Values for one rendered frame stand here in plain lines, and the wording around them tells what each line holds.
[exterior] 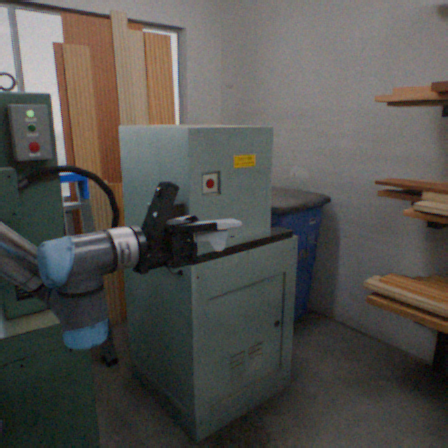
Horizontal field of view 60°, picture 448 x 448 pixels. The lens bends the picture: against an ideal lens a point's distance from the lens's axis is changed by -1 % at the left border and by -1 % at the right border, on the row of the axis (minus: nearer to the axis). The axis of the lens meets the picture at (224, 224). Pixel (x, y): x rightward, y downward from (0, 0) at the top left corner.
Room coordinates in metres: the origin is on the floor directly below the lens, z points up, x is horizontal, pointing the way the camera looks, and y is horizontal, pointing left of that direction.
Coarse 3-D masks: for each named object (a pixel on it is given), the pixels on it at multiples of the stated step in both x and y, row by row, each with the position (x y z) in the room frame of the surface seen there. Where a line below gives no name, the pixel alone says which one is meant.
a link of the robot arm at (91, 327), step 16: (96, 288) 0.58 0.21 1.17; (64, 304) 0.57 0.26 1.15; (80, 304) 0.56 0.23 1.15; (96, 304) 0.58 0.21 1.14; (64, 320) 0.57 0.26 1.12; (80, 320) 0.56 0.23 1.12; (96, 320) 0.58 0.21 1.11; (64, 336) 0.57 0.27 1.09; (80, 336) 0.56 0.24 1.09; (96, 336) 0.58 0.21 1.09
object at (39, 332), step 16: (0, 304) 1.25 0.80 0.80; (0, 320) 1.14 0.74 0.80; (16, 320) 1.14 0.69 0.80; (32, 320) 1.14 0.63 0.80; (48, 320) 1.14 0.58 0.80; (0, 336) 1.04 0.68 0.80; (16, 336) 1.05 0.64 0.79; (32, 336) 1.08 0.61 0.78; (48, 336) 1.10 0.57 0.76; (0, 352) 1.02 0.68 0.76; (16, 352) 1.05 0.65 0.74; (32, 352) 1.07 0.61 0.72
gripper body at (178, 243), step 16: (176, 224) 0.69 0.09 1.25; (144, 240) 0.64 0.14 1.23; (160, 240) 0.68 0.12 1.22; (176, 240) 0.68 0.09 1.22; (192, 240) 0.71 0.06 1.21; (144, 256) 0.64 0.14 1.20; (160, 256) 0.67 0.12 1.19; (176, 256) 0.67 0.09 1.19; (192, 256) 0.69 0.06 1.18; (144, 272) 0.65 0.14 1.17
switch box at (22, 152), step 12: (12, 108) 1.14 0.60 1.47; (24, 108) 1.16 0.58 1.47; (36, 108) 1.18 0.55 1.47; (12, 120) 1.14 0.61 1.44; (24, 120) 1.15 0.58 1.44; (48, 120) 1.19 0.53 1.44; (12, 132) 1.15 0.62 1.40; (24, 132) 1.15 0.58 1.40; (36, 132) 1.17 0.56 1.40; (48, 132) 1.19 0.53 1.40; (12, 144) 1.18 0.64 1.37; (24, 144) 1.15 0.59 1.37; (48, 144) 1.19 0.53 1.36; (24, 156) 1.15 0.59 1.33; (36, 156) 1.17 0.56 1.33; (48, 156) 1.19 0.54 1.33
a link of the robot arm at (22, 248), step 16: (0, 224) 0.63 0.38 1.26; (0, 240) 0.61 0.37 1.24; (16, 240) 0.64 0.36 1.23; (0, 256) 0.61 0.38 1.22; (16, 256) 0.62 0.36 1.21; (32, 256) 0.64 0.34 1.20; (0, 272) 0.62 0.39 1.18; (16, 272) 0.62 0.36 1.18; (32, 272) 0.64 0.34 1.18; (32, 288) 0.64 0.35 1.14; (48, 288) 0.65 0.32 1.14; (48, 304) 0.64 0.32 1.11
